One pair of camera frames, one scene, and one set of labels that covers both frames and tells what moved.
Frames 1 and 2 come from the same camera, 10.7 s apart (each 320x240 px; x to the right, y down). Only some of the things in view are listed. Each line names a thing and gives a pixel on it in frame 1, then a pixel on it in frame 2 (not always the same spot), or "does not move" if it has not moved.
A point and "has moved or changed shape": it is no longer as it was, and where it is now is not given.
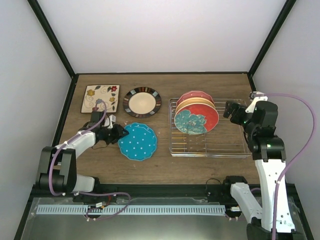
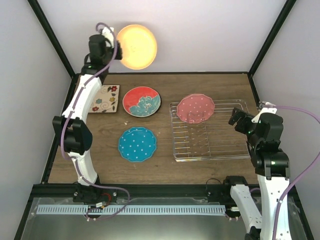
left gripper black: x=119 y=134 -> x=118 y=56
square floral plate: x=108 y=93 does not move
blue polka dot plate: x=140 y=144 has moved or changed shape
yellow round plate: x=194 y=100 -> x=139 y=46
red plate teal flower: x=196 y=119 -> x=141 y=101
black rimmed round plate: x=142 y=102 does not move
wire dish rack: x=227 y=139 does not move
